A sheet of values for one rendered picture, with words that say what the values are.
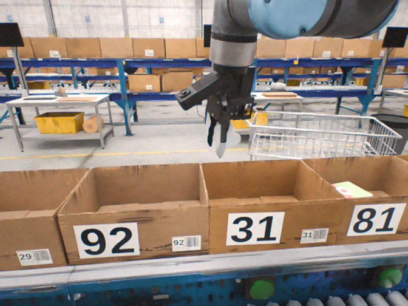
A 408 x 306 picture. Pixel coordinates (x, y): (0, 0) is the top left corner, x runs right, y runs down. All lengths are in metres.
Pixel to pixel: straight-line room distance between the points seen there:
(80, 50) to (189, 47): 1.98
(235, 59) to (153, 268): 0.56
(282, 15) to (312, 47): 5.36
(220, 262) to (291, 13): 0.61
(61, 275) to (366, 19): 0.85
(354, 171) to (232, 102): 0.76
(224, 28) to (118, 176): 0.67
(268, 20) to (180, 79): 4.50
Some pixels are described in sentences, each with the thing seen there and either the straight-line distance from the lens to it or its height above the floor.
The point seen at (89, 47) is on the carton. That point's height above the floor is 1.56.
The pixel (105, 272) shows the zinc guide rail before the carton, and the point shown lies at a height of 0.89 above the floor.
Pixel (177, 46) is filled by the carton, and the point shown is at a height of 1.59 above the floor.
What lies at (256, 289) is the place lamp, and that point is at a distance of 0.79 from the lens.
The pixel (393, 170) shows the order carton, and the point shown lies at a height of 0.99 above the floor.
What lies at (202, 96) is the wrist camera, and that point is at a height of 1.35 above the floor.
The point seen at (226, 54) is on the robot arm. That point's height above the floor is 1.43.
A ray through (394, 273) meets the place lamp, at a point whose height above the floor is 0.84.
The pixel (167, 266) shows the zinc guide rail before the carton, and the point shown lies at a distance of 0.75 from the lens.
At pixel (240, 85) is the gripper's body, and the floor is 1.37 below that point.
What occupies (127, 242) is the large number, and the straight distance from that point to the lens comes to 0.75.
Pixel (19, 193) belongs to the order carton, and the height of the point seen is 0.96.
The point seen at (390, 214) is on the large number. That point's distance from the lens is 0.93.
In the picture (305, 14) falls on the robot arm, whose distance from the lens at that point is 0.39.
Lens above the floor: 1.42
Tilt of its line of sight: 22 degrees down
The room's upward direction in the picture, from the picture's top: straight up
